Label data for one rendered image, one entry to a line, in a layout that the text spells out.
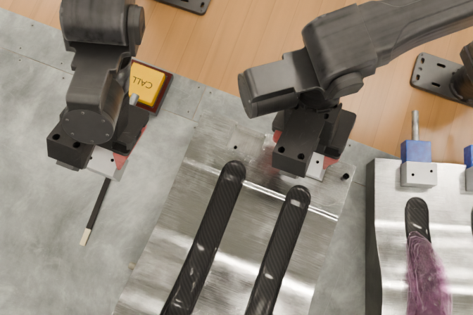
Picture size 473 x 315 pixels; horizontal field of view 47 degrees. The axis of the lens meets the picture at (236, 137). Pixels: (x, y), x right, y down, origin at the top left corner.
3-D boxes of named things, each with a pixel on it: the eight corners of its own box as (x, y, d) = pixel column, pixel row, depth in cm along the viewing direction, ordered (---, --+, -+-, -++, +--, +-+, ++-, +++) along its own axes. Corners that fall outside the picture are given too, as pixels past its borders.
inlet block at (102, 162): (124, 94, 85) (117, 83, 80) (153, 105, 85) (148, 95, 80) (89, 170, 82) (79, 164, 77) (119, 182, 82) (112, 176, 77)
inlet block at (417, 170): (395, 114, 95) (405, 105, 89) (423, 117, 95) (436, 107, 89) (395, 188, 91) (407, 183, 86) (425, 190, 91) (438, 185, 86)
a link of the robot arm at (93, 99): (132, 148, 61) (122, 67, 52) (56, 141, 61) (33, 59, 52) (149, 79, 69) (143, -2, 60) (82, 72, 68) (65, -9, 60)
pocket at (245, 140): (236, 127, 90) (236, 121, 87) (265, 138, 90) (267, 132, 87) (226, 151, 89) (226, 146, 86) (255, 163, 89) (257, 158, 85)
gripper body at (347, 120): (341, 157, 72) (349, 123, 66) (270, 133, 75) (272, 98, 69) (355, 121, 75) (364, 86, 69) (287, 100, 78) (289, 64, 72)
